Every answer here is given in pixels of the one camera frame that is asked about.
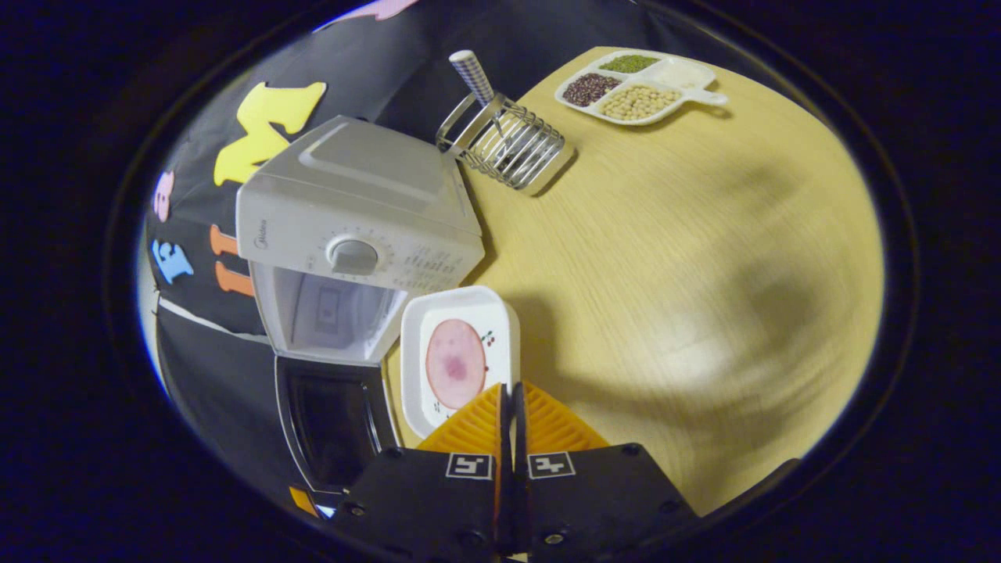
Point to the white divided bean dish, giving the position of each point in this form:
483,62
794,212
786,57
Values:
637,102

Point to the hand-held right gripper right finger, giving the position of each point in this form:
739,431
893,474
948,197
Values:
594,493

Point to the pink ham slice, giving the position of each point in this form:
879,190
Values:
453,363

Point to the white microwave oven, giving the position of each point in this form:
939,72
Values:
367,172

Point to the white square plate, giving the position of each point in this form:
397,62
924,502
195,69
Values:
469,309

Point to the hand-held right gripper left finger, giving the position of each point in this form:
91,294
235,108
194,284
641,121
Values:
438,500

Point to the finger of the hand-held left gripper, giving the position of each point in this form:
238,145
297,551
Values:
303,500

